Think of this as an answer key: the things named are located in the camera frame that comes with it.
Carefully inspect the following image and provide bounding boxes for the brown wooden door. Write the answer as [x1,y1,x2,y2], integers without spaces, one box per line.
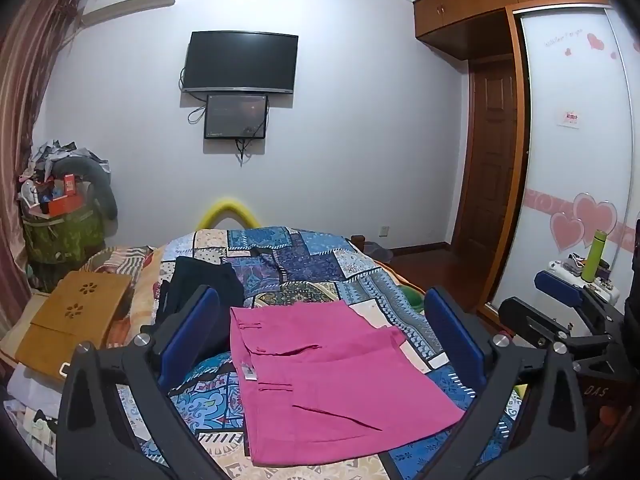
[454,55,516,263]

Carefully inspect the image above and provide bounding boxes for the striped pink curtain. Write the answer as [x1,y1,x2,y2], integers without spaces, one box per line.
[1,0,80,330]

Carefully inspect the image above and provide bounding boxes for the yellow foam headboard arch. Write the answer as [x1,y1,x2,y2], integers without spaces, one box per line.
[196,198,262,230]

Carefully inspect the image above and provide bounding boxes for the green storage bag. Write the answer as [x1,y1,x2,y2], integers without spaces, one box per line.
[21,206,105,264]

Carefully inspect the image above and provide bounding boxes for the orange fleece blanket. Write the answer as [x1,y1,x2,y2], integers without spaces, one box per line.
[80,246,165,348]

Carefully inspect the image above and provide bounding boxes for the orange red box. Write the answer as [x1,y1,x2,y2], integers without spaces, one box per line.
[39,174,85,217]

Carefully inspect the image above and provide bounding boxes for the wooden overhead cabinet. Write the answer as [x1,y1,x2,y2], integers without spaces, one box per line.
[413,0,590,61]

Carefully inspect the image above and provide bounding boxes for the grey neck pillow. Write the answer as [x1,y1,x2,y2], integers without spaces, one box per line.
[51,156,118,221]

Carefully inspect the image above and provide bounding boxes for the large wall television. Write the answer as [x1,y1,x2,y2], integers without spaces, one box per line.
[182,30,298,94]

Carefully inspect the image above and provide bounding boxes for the pink pants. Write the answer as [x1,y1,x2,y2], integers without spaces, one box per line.
[230,301,464,467]

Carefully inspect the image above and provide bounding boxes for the wooden lap desk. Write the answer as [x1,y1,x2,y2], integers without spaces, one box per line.
[16,271,131,380]

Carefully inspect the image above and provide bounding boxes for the white sliding wardrobe door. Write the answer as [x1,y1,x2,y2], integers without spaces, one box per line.
[492,6,639,334]

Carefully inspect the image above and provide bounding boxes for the patchwork patterned bedspread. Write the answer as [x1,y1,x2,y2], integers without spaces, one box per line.
[127,226,475,479]

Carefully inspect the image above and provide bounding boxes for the dark navy folded garment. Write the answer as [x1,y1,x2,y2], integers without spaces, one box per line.
[155,257,244,361]

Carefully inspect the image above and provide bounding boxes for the small wall monitor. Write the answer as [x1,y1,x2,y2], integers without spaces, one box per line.
[204,93,268,140]

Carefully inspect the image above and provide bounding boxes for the green water bottle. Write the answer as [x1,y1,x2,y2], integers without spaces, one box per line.
[582,230,608,283]

